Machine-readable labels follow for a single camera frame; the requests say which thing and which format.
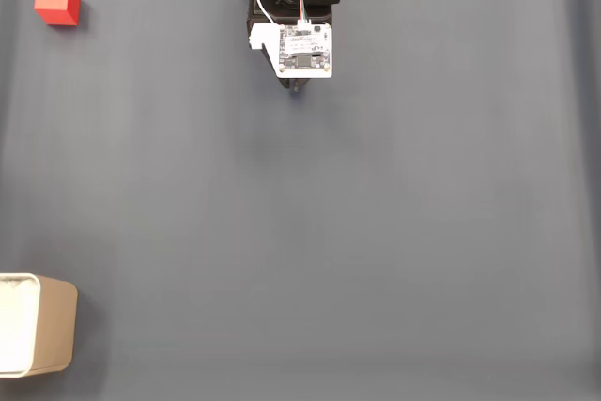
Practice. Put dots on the white wrist camera board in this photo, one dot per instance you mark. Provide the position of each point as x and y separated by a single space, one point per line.
305 51

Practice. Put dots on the beige box with white rim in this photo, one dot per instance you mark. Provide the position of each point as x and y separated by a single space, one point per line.
56 326

